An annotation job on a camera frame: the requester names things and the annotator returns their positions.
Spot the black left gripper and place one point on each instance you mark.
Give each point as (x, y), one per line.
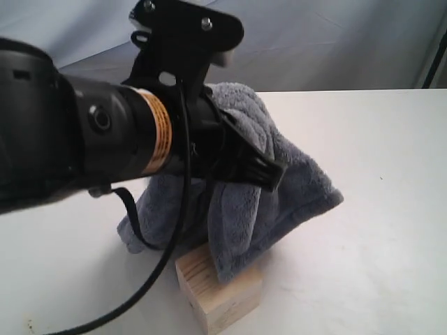
(218, 149)

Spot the grey-blue fleece towel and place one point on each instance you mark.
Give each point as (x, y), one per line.
(240, 222)

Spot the light wooden cube block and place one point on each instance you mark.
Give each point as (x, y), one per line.
(215, 305)

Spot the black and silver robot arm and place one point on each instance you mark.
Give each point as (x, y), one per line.
(62, 134)

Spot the blue-grey backdrop cloth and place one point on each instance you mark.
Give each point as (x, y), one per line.
(287, 45)

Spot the black backdrop stand pole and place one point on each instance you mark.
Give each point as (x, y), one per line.
(435, 62)

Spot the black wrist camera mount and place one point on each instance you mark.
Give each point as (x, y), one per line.
(182, 39)

